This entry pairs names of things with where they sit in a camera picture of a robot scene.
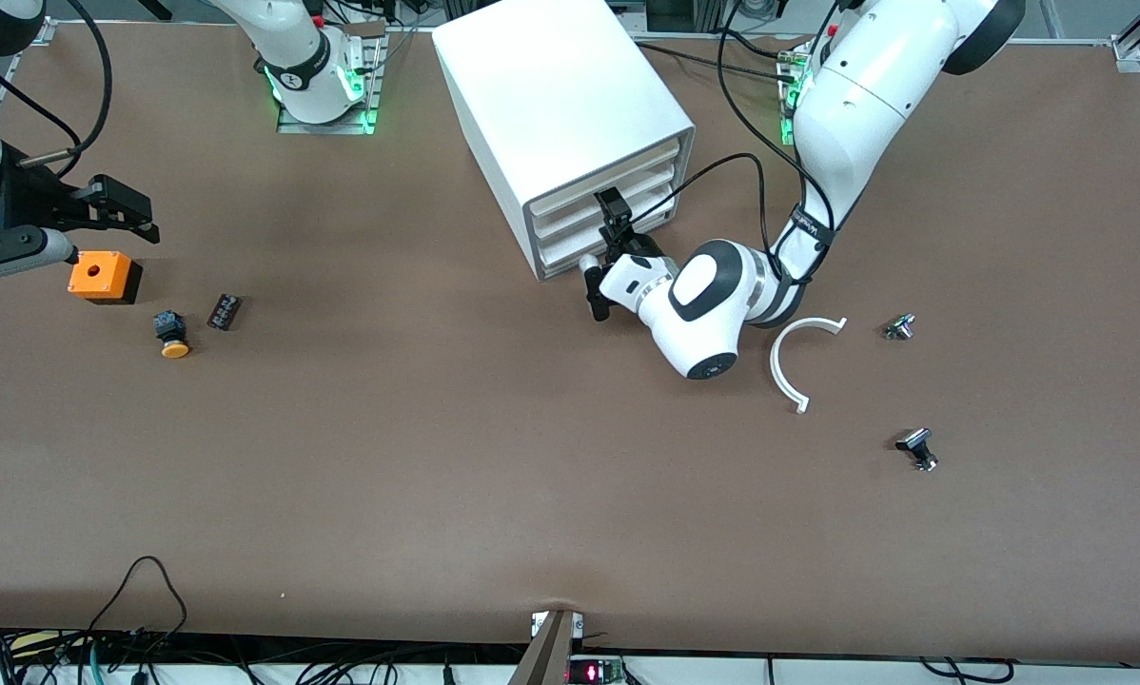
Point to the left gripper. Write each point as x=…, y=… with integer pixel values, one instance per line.
x=630, y=248

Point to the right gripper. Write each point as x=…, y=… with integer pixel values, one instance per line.
x=26, y=199

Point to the white plastic drawer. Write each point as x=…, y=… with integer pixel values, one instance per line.
x=570, y=218
x=560, y=245
x=570, y=195

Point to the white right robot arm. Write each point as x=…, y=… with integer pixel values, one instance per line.
x=299, y=57

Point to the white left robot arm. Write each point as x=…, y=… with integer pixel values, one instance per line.
x=865, y=95

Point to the yellow push button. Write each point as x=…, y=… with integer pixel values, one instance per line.
x=175, y=348

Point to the white drawer cabinet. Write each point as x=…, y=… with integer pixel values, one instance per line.
x=551, y=86

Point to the black terminal block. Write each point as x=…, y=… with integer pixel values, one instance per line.
x=224, y=312

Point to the white curved plastic piece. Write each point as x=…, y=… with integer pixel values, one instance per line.
x=776, y=366

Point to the small device red display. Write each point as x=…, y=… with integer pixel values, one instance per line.
x=594, y=674

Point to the orange button enclosure box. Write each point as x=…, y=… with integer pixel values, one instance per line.
x=99, y=271

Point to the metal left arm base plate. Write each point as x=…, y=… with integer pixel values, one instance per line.
x=785, y=135

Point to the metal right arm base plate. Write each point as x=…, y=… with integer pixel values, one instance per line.
x=342, y=127

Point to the small silver switch part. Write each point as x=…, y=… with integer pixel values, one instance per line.
x=900, y=328

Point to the black silver key switch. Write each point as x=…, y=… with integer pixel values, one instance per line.
x=915, y=441

